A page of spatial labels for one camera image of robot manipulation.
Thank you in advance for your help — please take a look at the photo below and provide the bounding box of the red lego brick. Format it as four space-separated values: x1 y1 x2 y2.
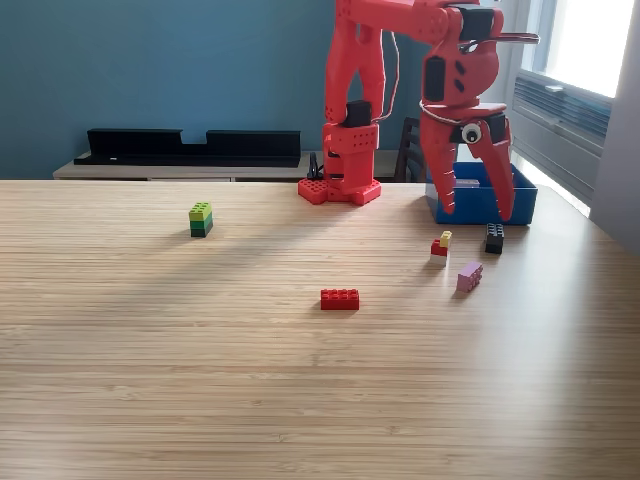
320 288 361 312

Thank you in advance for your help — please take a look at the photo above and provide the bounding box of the pink lego brick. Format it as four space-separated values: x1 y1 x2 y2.
456 260 485 294

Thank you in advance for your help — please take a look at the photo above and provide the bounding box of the blue plastic bin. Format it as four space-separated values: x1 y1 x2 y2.
424 160 539 225

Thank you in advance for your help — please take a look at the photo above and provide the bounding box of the black lego brick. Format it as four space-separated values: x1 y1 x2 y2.
484 222 506 255

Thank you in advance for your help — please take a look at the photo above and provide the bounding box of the green brick stack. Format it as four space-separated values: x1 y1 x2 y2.
188 201 215 238

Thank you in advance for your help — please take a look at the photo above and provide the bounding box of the wooden sideboard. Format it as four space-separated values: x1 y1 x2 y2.
53 149 401 182

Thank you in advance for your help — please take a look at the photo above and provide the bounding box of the white window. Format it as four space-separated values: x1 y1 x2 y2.
519 0 640 99

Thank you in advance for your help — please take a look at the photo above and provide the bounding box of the black shelf tray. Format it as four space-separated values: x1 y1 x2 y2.
73 128 302 168

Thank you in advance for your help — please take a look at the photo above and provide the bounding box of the grey window heater unit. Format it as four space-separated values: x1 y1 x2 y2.
508 69 614 201

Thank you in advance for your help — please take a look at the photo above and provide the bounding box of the red white yellow brick stack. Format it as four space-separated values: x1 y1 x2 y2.
429 230 454 267

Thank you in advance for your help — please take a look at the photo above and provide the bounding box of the dark wooden chair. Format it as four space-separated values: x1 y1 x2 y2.
393 117 429 184

